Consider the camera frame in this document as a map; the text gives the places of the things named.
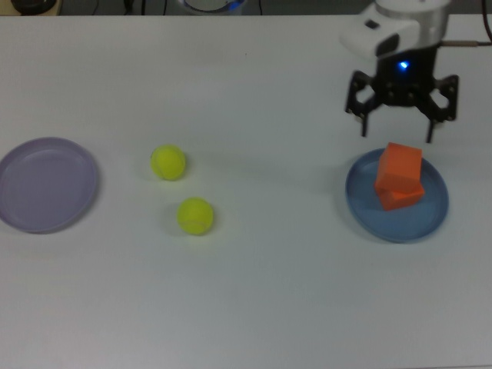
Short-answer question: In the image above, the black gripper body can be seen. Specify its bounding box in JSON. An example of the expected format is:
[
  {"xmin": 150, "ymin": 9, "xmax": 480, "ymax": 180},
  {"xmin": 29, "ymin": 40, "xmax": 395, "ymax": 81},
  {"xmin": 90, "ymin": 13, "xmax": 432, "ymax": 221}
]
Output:
[{"xmin": 374, "ymin": 45, "xmax": 441, "ymax": 111}]

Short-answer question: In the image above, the orange cube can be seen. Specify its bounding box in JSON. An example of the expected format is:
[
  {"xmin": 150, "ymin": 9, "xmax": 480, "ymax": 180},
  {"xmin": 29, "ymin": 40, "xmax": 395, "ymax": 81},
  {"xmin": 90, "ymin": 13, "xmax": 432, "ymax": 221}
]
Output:
[
  {"xmin": 377, "ymin": 183, "xmax": 426, "ymax": 212},
  {"xmin": 374, "ymin": 141, "xmax": 424, "ymax": 194}
]

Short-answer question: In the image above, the tennis ball with black print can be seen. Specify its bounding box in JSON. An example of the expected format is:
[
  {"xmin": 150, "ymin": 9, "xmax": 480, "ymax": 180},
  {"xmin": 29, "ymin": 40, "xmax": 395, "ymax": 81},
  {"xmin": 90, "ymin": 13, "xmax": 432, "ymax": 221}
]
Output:
[{"xmin": 149, "ymin": 144, "xmax": 188, "ymax": 181}]

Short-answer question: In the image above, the plain yellow tennis ball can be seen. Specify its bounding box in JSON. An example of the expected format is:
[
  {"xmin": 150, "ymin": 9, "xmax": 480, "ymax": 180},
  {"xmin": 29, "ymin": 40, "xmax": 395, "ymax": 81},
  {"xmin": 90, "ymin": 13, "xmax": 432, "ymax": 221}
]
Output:
[{"xmin": 176, "ymin": 197, "xmax": 214, "ymax": 235}]

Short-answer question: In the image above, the blue plate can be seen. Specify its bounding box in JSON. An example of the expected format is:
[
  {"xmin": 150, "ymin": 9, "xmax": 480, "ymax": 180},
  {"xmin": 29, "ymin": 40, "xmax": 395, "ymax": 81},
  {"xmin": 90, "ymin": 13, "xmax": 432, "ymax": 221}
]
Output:
[{"xmin": 344, "ymin": 148, "xmax": 450, "ymax": 244}]

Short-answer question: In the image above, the purple plate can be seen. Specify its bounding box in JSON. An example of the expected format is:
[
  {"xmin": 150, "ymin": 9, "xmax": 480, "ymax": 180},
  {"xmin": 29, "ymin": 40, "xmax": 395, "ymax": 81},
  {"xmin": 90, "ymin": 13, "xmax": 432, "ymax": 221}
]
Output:
[{"xmin": 0, "ymin": 137, "xmax": 99, "ymax": 234}]

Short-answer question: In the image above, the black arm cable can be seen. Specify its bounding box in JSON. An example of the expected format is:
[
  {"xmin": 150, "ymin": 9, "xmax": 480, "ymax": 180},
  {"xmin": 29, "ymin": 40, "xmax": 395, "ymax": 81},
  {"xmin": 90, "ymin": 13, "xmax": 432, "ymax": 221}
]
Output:
[{"xmin": 440, "ymin": 0, "xmax": 492, "ymax": 49}]

